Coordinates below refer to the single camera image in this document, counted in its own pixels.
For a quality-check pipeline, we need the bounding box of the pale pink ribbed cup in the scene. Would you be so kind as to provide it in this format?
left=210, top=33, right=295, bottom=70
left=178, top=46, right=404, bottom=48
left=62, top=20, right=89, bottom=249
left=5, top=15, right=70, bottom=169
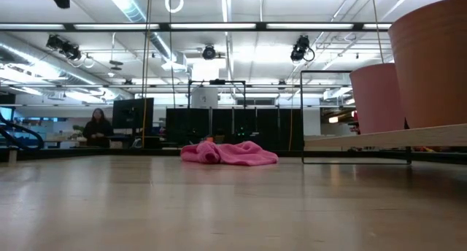
left=349, top=62, right=406, bottom=136

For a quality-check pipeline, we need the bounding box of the orange ribbed cup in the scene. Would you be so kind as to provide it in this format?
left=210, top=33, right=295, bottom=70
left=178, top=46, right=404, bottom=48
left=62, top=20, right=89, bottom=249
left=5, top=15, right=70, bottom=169
left=387, top=0, right=467, bottom=130

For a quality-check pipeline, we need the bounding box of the small green potted plant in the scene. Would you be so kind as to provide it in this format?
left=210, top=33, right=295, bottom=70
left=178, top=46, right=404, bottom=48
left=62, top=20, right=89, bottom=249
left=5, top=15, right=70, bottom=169
left=68, top=124, right=87, bottom=141

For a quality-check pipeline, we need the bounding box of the person with long hair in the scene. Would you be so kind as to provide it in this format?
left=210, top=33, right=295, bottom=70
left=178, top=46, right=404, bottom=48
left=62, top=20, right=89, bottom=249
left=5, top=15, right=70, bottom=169
left=82, top=107, right=115, bottom=149

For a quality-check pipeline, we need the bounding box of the round black ceiling spotlight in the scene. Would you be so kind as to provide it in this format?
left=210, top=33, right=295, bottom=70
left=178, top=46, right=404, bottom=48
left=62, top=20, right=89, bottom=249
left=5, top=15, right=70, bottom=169
left=201, top=44, right=217, bottom=61

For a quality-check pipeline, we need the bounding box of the white box on rig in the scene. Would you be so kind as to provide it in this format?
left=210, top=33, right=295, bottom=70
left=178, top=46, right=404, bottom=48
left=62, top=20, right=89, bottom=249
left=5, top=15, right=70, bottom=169
left=190, top=87, right=220, bottom=109

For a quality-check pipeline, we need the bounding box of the pink crumpled cloth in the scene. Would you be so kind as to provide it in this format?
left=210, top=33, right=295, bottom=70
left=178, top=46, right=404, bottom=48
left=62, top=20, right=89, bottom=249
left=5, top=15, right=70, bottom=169
left=180, top=140, right=279, bottom=167

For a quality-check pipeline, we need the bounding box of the black ceiling camera on truss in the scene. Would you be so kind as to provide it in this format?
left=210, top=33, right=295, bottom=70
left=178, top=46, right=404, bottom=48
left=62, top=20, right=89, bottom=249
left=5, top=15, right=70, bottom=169
left=45, top=34, right=82, bottom=61

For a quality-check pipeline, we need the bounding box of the white coiled cable ring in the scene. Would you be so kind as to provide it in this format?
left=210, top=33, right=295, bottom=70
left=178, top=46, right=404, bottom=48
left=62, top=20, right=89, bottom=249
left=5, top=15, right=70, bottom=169
left=164, top=0, right=185, bottom=15

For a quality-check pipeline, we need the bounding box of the lit wall screen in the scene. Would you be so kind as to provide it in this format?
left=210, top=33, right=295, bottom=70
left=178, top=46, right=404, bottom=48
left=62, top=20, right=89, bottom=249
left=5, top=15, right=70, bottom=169
left=0, top=106, right=15, bottom=123

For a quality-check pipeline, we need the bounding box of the black corrugated cable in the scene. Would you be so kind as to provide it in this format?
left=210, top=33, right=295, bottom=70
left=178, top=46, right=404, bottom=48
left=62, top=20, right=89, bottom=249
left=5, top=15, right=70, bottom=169
left=0, top=112, right=45, bottom=152

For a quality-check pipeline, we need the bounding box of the black partition wall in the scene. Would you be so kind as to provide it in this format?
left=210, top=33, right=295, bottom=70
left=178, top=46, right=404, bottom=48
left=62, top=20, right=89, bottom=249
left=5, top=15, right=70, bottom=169
left=165, top=107, right=304, bottom=152

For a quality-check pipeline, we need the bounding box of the black ceiling camera with cable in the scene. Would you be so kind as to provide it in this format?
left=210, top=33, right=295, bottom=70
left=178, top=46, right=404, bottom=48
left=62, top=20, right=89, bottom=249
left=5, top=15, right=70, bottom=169
left=290, top=34, right=316, bottom=63

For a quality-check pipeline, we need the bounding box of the yellow cable by partition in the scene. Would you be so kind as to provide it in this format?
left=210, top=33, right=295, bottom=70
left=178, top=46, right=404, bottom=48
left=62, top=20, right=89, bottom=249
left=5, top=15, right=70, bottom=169
left=287, top=108, right=295, bottom=152

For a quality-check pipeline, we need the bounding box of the black metal shelf frame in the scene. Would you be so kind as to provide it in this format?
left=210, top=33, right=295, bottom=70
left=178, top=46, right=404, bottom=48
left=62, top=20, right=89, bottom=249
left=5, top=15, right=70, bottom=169
left=299, top=70, right=413, bottom=166

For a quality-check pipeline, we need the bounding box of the thin grey hanging cable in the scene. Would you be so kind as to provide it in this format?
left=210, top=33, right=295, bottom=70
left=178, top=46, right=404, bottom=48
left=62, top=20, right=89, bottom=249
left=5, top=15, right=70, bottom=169
left=371, top=0, right=386, bottom=64

